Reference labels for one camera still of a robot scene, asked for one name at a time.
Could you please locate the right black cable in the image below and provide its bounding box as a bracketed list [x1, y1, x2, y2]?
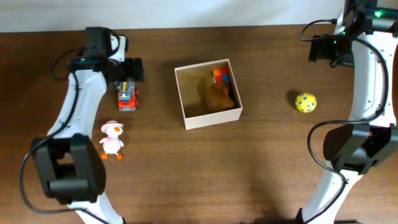
[300, 18, 390, 224]

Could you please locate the colourful puzzle cube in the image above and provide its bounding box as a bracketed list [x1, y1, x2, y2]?
[212, 68, 229, 84]

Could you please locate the black cable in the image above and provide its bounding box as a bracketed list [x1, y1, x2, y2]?
[19, 29, 122, 224]
[300, 18, 390, 224]

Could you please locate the pink white duck toy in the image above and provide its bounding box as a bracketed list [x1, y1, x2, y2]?
[99, 121, 124, 160]

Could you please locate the red grey toy truck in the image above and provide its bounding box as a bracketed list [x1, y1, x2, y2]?
[116, 81, 139, 111]

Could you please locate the white open cardboard box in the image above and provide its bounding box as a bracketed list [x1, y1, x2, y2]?
[174, 59, 243, 130]

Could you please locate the left black cable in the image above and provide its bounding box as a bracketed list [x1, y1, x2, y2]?
[19, 29, 122, 224]

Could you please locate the brown plush toy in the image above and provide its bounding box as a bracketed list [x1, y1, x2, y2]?
[205, 82, 235, 113]

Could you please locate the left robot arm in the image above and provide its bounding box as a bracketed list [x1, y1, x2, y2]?
[23, 27, 143, 223]

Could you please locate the yellow ball with blue marks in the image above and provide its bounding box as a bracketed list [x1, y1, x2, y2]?
[295, 93, 317, 113]

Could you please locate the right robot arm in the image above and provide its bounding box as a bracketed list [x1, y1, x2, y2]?
[295, 0, 397, 223]

